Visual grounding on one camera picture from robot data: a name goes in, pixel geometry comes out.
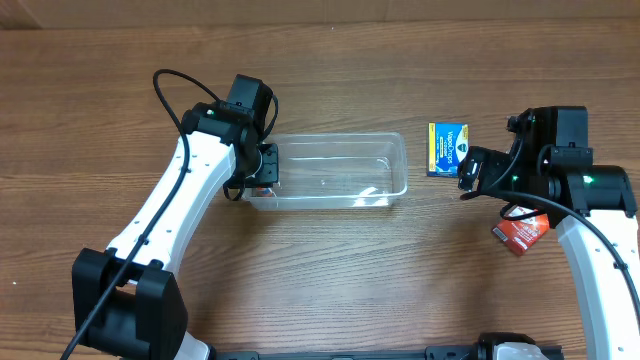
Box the orange Redoxon tablet tube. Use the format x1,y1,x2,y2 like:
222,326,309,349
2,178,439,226
253,187,275,197

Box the blue VapoDrops box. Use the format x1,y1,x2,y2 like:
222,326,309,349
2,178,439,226
427,123,469,178

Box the clear plastic container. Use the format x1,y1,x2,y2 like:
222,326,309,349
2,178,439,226
243,132,408,211

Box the orange red medicine box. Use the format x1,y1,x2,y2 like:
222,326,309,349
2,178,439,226
492,214,550,256

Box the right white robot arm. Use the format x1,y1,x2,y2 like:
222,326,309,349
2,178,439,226
458,106,639,359

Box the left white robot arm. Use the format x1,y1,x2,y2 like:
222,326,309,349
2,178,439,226
62,75,279,359

